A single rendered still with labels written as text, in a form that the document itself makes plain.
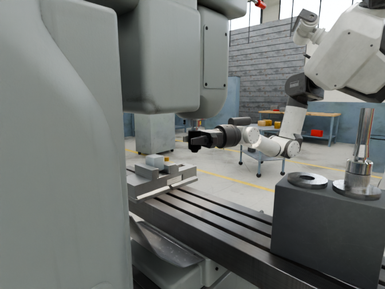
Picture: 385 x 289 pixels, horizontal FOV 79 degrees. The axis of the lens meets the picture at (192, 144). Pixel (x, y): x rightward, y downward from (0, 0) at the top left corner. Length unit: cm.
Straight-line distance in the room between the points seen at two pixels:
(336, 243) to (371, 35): 64
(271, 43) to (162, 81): 852
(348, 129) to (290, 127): 713
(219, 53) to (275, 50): 818
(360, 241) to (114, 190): 50
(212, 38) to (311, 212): 52
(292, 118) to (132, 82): 77
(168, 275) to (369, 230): 51
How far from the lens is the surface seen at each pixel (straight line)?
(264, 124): 451
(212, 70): 72
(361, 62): 100
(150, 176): 96
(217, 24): 77
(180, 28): 61
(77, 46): 42
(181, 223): 81
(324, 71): 103
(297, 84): 114
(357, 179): 61
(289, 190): 61
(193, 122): 79
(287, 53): 873
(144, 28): 55
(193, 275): 80
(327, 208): 60
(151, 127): 525
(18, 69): 37
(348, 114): 821
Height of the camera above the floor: 138
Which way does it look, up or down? 12 degrees down
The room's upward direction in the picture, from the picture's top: straight up
